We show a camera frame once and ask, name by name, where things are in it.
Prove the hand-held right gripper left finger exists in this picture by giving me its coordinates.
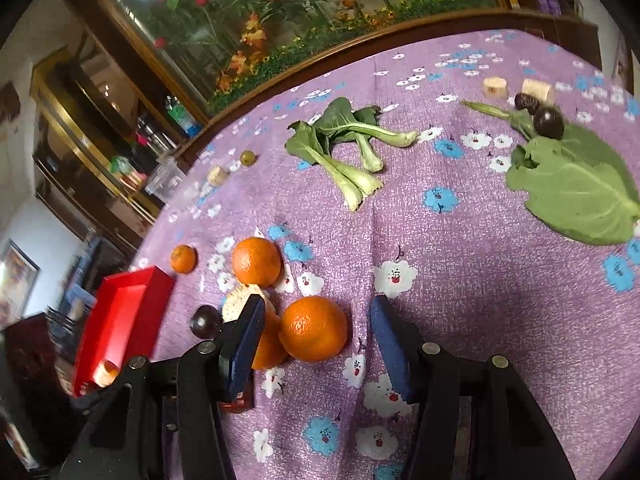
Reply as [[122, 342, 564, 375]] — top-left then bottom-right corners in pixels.
[[55, 294, 266, 480]]

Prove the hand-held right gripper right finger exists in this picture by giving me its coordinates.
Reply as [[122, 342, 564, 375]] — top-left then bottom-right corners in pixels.
[[370, 295, 576, 480]]

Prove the round rice cake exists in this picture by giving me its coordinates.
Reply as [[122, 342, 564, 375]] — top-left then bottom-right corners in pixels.
[[221, 282, 276, 326]]

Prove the dark plum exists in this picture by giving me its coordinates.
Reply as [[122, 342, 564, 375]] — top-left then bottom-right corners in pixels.
[[532, 105, 566, 140], [190, 305, 224, 339]]

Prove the small orange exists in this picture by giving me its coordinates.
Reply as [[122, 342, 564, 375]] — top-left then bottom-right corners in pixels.
[[170, 245, 197, 275]]

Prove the red tray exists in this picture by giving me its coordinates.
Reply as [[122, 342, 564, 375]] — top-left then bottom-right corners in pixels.
[[71, 266, 177, 398]]

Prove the white cut corn piece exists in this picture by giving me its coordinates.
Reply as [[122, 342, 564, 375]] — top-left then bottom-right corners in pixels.
[[97, 360, 121, 388]]

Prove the purple floral tablecloth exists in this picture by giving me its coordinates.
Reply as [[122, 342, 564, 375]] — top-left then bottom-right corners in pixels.
[[132, 27, 640, 480]]

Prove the bok choy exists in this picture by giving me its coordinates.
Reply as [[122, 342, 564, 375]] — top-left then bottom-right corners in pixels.
[[286, 121, 383, 212], [315, 97, 420, 148], [345, 125, 385, 173]]

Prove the clear plastic jar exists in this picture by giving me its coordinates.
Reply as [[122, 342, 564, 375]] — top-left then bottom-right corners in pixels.
[[145, 157, 201, 211]]

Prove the dark thermos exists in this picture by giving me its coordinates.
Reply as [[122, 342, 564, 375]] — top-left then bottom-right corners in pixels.
[[137, 115, 173, 153]]

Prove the green water bottle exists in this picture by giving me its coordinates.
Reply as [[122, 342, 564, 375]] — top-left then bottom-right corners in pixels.
[[165, 96, 201, 136]]

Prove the large green leaf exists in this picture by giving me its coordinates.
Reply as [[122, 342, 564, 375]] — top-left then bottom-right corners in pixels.
[[462, 100, 640, 247]]

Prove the gold framed display cabinet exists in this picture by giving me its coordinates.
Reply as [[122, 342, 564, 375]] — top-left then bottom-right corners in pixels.
[[30, 50, 166, 256]]

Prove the glass tank with artificial flowers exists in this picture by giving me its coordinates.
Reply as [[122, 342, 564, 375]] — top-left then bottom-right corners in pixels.
[[75, 0, 531, 116]]

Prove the framed wall painting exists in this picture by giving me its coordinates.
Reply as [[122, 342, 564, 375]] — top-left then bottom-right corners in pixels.
[[0, 240, 41, 318]]

